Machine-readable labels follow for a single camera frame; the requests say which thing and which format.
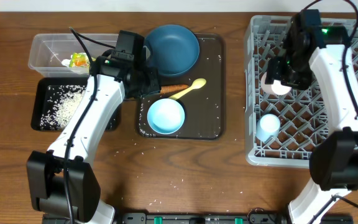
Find yellow snack wrapper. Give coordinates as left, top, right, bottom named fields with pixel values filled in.
left=68, top=52, right=90, bottom=68

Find white tissue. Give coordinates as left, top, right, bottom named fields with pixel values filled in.
left=61, top=59, right=72, bottom=68

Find pink plastic cup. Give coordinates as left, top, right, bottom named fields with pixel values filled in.
left=260, top=73, right=292, bottom=95

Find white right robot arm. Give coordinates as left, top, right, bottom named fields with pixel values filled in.
left=265, top=9, right=358, bottom=223

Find light blue bowl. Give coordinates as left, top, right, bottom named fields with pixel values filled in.
left=147, top=98, right=185, bottom=135

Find grey dishwasher rack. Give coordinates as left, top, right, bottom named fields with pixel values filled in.
left=244, top=15, right=358, bottom=169

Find light blue plastic cup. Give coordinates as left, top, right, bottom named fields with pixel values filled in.
left=255, top=114, right=280, bottom=142

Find orange carrot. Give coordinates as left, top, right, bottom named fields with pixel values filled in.
left=160, top=85, right=189, bottom=94

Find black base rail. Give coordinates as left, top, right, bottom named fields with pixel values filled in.
left=41, top=209, right=354, bottom=224

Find yellow plastic spoon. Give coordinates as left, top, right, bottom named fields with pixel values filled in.
left=170, top=78, right=206, bottom=100

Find dark brown serving tray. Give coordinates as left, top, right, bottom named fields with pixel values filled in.
left=135, top=33, right=225, bottom=140

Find black tray bin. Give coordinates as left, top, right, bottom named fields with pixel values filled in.
left=30, top=77, right=120, bottom=131

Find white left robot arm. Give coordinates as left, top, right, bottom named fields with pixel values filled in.
left=26, top=56, right=161, bottom=223

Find clear plastic bin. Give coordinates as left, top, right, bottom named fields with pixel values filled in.
left=28, top=34, right=118, bottom=77

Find white rice grains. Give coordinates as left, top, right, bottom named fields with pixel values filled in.
left=40, top=85, right=85, bottom=131

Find dark blue plate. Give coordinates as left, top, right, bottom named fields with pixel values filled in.
left=144, top=24, right=200, bottom=77

